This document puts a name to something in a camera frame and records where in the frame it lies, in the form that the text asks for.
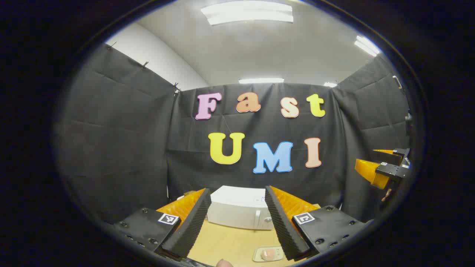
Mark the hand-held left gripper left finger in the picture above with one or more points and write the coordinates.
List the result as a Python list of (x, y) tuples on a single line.
[(193, 226)]

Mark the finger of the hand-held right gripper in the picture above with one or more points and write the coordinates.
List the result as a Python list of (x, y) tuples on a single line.
[(400, 152), (393, 171)]

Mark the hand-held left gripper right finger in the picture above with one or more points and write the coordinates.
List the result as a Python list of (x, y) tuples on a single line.
[(284, 230)]

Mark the sugar-coated doughnut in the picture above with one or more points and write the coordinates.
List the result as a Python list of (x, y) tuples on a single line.
[(268, 254)]

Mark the white microwave oven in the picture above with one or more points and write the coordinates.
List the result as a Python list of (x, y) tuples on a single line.
[(237, 211)]

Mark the small white square plate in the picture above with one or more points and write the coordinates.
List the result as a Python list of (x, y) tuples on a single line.
[(256, 256)]

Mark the ceiling light panel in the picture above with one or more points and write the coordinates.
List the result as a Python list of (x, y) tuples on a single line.
[(366, 46), (261, 80), (246, 13), (330, 85)]

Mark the black backdrop cloth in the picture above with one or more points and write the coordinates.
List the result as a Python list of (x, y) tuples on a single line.
[(122, 148)]

